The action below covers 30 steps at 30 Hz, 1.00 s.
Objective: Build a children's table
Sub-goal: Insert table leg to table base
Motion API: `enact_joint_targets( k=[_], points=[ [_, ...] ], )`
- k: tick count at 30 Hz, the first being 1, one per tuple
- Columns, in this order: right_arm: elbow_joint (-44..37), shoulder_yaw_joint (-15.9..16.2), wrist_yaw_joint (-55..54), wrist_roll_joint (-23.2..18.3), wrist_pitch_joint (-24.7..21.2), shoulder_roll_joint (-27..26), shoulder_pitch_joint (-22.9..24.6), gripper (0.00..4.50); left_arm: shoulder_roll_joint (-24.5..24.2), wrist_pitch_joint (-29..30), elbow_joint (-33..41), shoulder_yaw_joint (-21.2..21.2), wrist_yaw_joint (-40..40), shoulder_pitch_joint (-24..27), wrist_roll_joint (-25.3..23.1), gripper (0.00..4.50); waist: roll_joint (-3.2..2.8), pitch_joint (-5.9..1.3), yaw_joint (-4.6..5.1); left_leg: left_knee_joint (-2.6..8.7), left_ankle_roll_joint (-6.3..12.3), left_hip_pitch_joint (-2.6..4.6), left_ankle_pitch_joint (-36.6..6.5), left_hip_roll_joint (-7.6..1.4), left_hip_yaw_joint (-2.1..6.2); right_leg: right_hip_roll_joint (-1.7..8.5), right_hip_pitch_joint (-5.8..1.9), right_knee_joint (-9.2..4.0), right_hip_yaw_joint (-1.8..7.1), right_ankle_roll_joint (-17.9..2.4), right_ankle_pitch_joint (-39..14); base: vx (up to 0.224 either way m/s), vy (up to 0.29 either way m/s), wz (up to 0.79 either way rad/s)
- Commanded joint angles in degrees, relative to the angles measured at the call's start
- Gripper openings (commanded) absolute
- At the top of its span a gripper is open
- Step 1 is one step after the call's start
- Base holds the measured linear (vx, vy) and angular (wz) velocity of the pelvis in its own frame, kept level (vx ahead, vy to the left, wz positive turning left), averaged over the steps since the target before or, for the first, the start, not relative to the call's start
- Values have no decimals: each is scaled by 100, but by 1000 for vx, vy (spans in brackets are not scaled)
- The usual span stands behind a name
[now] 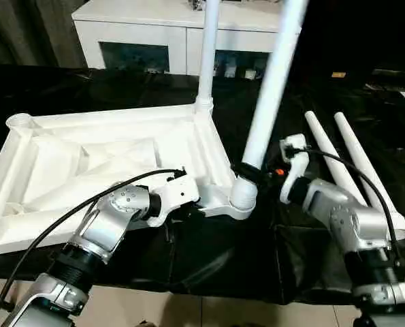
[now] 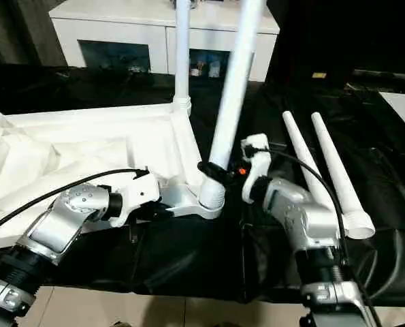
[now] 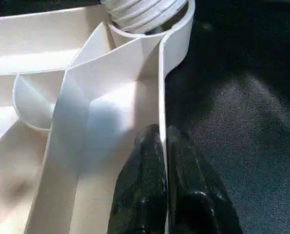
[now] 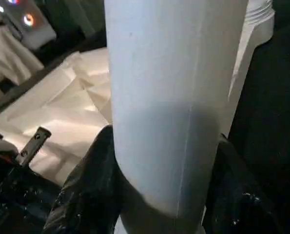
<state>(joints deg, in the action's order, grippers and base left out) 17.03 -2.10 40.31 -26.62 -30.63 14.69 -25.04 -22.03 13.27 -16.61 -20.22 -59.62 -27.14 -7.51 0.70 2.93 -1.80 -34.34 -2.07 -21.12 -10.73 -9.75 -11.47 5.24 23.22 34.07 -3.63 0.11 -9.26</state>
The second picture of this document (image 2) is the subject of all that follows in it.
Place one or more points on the white plastic table leg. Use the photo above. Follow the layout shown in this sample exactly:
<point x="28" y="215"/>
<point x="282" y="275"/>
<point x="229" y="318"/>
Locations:
<point x="236" y="85"/>
<point x="182" y="51"/>
<point x="335" y="163"/>
<point x="297" y="143"/>

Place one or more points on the white plastic table top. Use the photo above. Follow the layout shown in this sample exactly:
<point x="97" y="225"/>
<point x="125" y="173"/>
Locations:
<point x="69" y="143"/>

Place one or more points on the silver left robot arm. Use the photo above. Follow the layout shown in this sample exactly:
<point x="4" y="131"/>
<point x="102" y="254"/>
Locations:
<point x="52" y="225"/>

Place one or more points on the black plastic mat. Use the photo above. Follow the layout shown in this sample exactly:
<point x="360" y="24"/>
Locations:
<point x="188" y="259"/>

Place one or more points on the small yellow label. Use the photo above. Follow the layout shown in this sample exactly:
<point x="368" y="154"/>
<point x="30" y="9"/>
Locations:
<point x="319" y="75"/>

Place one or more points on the white cabinet with glass doors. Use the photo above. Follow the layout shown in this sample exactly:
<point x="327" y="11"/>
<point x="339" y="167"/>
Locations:
<point x="120" y="34"/>

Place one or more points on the white flat board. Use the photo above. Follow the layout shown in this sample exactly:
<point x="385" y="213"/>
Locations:
<point x="404" y="109"/>

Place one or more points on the black horizontal bar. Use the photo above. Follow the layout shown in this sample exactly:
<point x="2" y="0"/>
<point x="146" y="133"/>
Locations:
<point x="389" y="76"/>

